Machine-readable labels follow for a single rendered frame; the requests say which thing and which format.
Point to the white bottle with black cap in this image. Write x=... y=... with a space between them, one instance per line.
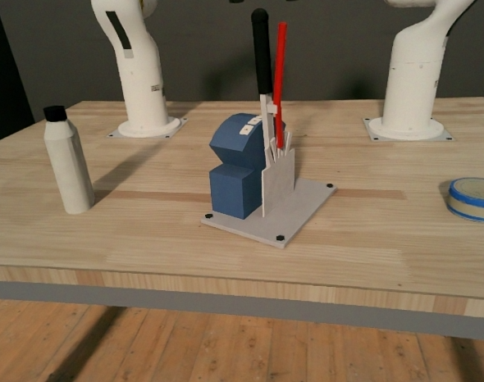
x=67 y=157

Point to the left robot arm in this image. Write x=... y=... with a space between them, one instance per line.
x=415 y=67

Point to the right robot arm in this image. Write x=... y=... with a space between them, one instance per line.
x=139 y=66

